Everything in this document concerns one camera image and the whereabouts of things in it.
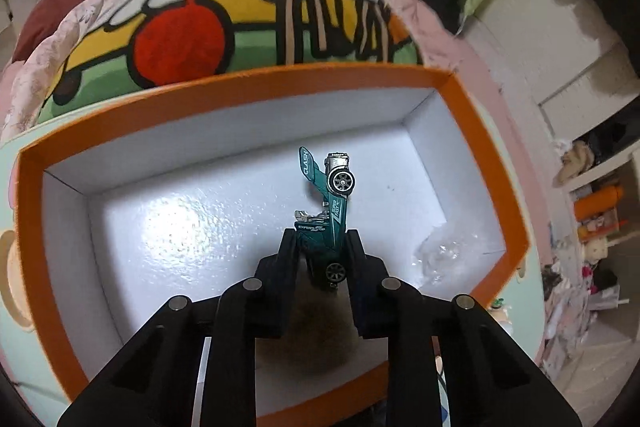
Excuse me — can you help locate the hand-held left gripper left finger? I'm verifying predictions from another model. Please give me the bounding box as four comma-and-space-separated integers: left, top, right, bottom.
57, 228, 301, 427

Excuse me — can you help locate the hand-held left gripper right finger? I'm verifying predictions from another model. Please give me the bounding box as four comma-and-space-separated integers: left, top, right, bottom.
345, 229, 583, 427

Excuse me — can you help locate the teal toy race car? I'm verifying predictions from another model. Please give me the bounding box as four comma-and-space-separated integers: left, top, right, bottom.
291, 146, 358, 290

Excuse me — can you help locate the orange cardboard box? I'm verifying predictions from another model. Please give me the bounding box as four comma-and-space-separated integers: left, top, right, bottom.
12, 64, 531, 423

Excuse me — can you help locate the mint cartoon printed desktop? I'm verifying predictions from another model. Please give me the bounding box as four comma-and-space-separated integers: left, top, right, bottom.
0, 99, 546, 427

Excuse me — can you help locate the clear plastic wrapper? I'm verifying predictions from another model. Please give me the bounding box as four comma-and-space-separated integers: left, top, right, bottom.
412, 222, 493, 285

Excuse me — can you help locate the pink bed sheet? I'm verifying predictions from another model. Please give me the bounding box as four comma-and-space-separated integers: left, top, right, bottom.
450, 22, 556, 208

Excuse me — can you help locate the beige plush toy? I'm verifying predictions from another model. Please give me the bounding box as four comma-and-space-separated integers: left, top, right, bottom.
552, 139, 596, 185

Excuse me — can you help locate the cartoon printed blanket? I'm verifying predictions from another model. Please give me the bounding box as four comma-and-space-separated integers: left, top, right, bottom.
37, 0, 426, 122

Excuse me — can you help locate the orange bottle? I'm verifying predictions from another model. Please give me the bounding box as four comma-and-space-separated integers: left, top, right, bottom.
575, 184, 626, 223

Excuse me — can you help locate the dark red pillow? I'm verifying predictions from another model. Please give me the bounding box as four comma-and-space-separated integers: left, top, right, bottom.
12, 0, 123, 62

